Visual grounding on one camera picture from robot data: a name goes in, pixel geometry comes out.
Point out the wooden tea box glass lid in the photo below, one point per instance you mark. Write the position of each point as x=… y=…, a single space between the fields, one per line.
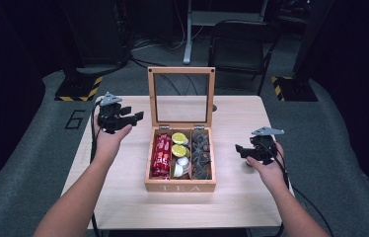
x=181 y=186

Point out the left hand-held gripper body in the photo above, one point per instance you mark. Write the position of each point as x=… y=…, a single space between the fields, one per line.
x=110 y=115

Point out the bundle of red sachets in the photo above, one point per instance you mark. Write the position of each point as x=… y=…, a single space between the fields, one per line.
x=161 y=156

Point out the pile of dark tea bags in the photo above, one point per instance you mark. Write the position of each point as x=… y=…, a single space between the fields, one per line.
x=200 y=154

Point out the black table grommet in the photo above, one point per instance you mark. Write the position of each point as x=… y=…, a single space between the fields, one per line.
x=214 y=107

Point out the person's left hand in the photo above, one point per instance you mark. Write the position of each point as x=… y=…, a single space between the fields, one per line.
x=110 y=144

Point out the person's right hand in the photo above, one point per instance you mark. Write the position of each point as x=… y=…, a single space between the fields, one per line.
x=273 y=174

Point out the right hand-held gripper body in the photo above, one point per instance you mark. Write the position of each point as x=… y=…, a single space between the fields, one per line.
x=264 y=148

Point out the black equipment cabinet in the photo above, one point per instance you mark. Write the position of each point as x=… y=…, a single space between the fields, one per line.
x=100 y=33

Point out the white desk frame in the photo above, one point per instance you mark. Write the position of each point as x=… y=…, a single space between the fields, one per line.
x=187 y=39

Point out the black stand striped base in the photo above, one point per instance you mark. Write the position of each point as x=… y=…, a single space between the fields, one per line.
x=296 y=89
x=79 y=89

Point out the black folding chair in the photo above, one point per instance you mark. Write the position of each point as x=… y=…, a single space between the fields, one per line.
x=241 y=49

